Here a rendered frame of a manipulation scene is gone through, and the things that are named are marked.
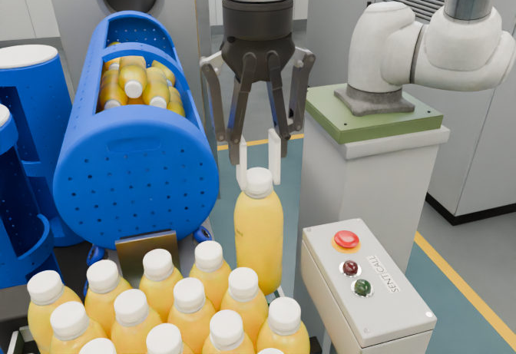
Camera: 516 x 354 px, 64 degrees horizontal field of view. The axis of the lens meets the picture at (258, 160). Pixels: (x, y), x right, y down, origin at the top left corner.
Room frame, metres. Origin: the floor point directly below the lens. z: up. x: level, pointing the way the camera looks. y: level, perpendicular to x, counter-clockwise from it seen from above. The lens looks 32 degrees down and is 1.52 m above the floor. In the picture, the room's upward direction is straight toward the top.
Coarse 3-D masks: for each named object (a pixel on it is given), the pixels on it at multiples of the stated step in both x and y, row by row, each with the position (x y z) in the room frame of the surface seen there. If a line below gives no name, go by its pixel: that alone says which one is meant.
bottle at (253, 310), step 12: (228, 288) 0.38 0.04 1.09; (228, 300) 0.37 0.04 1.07; (240, 300) 0.36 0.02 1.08; (252, 300) 0.37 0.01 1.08; (264, 300) 0.38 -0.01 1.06; (240, 312) 0.36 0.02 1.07; (252, 312) 0.36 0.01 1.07; (264, 312) 0.37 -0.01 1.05; (252, 324) 0.35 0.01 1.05; (252, 336) 0.35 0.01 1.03
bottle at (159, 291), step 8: (144, 272) 0.41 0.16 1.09; (176, 272) 0.42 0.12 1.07; (144, 280) 0.40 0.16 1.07; (152, 280) 0.40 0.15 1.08; (160, 280) 0.40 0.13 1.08; (168, 280) 0.40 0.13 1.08; (176, 280) 0.41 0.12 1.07; (144, 288) 0.40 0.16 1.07; (152, 288) 0.39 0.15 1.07; (160, 288) 0.39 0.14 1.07; (168, 288) 0.40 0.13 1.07; (152, 296) 0.39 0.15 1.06; (160, 296) 0.39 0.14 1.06; (168, 296) 0.39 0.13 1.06; (152, 304) 0.38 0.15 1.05; (160, 304) 0.38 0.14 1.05; (168, 304) 0.39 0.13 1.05; (160, 312) 0.38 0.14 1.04; (168, 312) 0.38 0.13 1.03
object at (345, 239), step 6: (336, 234) 0.46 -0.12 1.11; (342, 234) 0.46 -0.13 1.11; (348, 234) 0.46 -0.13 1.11; (354, 234) 0.46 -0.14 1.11; (336, 240) 0.45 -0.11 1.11; (342, 240) 0.45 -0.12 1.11; (348, 240) 0.45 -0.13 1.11; (354, 240) 0.45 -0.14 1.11; (342, 246) 0.44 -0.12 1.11; (348, 246) 0.43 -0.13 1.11; (354, 246) 0.44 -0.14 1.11
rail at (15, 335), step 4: (16, 332) 0.39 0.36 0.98; (12, 336) 0.38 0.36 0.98; (16, 336) 0.38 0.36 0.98; (20, 336) 0.39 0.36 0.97; (12, 340) 0.38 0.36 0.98; (16, 340) 0.38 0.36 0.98; (20, 340) 0.38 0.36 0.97; (12, 344) 0.37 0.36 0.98; (16, 344) 0.37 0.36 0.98; (20, 344) 0.38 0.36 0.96; (8, 348) 0.36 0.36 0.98; (12, 348) 0.36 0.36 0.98; (16, 348) 0.37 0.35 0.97; (20, 348) 0.38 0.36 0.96; (8, 352) 0.36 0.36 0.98; (12, 352) 0.36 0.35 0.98; (16, 352) 0.36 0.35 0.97; (20, 352) 0.37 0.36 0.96
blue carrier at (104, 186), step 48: (96, 48) 1.08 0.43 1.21; (144, 48) 1.01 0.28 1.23; (96, 96) 0.73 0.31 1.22; (96, 144) 0.57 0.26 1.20; (144, 144) 0.60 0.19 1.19; (192, 144) 0.61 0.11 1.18; (96, 192) 0.57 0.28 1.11; (144, 192) 0.59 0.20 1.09; (192, 192) 0.61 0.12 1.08; (96, 240) 0.56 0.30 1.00
